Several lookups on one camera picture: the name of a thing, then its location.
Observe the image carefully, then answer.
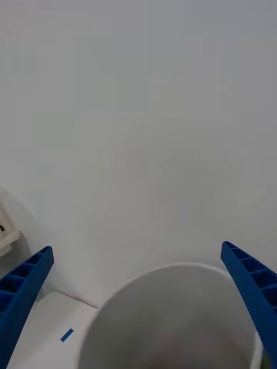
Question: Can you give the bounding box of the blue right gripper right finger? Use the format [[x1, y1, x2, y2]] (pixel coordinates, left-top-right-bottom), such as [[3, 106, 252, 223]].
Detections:
[[220, 240, 277, 369]]

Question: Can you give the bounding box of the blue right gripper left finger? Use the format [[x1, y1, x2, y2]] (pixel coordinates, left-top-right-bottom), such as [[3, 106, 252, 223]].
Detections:
[[0, 246, 55, 369]]

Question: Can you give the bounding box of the grey plastic waste bin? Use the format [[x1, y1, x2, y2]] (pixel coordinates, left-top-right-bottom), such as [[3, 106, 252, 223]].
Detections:
[[73, 261, 265, 369]]

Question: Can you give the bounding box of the white wall fixture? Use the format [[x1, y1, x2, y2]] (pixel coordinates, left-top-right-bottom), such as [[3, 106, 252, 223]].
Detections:
[[0, 198, 23, 258]]

